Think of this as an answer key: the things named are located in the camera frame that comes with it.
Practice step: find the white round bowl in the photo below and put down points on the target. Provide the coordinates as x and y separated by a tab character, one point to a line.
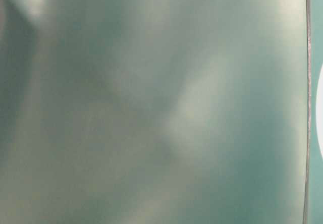
319	112

